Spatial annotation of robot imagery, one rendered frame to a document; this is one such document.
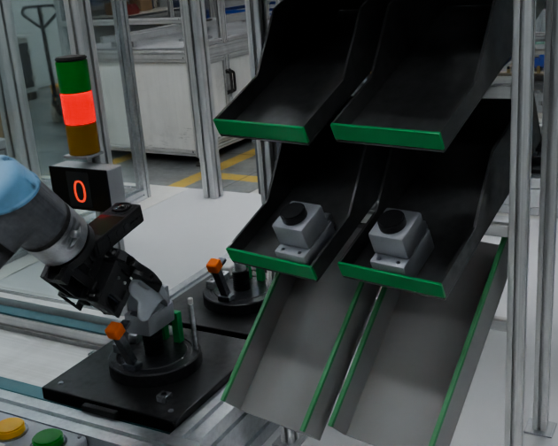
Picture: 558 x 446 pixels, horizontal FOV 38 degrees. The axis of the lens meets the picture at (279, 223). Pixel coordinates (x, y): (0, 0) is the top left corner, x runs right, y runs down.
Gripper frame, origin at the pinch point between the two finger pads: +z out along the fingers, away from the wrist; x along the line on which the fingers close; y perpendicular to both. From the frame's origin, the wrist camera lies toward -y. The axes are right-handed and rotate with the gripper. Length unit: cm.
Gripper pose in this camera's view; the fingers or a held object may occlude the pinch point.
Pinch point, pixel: (150, 294)
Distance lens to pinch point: 120.4
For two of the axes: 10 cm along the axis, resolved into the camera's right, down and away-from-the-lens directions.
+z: 3.7, 4.9, 7.9
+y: -3.1, 8.6, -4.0
